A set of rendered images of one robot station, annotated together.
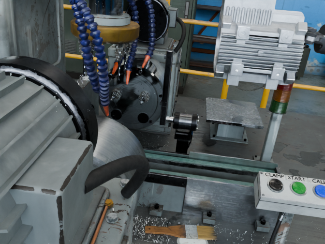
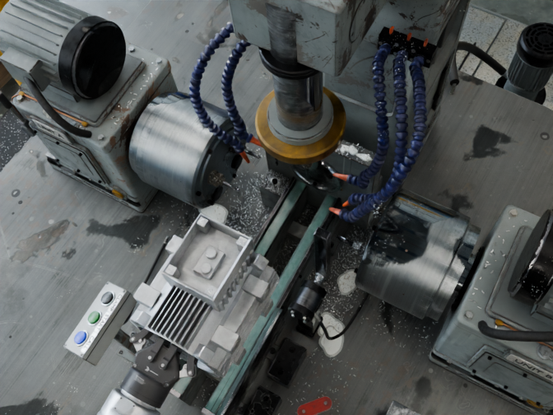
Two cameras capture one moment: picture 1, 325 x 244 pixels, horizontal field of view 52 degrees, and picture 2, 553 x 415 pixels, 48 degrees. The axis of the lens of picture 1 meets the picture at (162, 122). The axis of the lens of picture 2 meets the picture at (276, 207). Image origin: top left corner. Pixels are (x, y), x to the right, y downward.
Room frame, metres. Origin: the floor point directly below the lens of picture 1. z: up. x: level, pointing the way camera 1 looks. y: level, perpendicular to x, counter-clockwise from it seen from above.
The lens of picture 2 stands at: (1.21, -0.43, 2.37)
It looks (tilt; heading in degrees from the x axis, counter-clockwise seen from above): 65 degrees down; 124
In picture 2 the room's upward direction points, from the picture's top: 10 degrees counter-clockwise
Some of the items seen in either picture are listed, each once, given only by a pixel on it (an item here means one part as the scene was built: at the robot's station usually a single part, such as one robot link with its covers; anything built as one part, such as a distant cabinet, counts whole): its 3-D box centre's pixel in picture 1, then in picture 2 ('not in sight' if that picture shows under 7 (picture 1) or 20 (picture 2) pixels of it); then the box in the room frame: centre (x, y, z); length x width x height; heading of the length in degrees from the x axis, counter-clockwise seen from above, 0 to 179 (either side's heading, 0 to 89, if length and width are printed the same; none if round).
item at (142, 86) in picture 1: (137, 87); (427, 259); (1.23, 0.11, 1.04); 0.41 x 0.25 x 0.25; 176
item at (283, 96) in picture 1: (281, 94); not in sight; (1.16, -0.42, 1.10); 0.06 x 0.06 x 0.04
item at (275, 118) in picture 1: (275, 115); not in sight; (1.16, -0.42, 1.01); 0.08 x 0.08 x 0.42; 86
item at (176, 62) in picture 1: (146, 80); (535, 319); (1.49, 0.09, 0.99); 0.35 x 0.31 x 0.37; 176
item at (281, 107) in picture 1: (278, 105); not in sight; (1.16, -0.42, 1.05); 0.06 x 0.06 x 0.04
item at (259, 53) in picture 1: (255, 45); (206, 300); (0.89, -0.23, 1.31); 0.20 x 0.19 x 0.19; 86
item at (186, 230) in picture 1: (180, 231); not in sight; (0.72, -0.08, 0.80); 0.21 x 0.05 x 0.01; 94
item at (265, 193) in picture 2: not in sight; (276, 190); (0.79, 0.21, 0.86); 0.07 x 0.06 x 0.12; 176
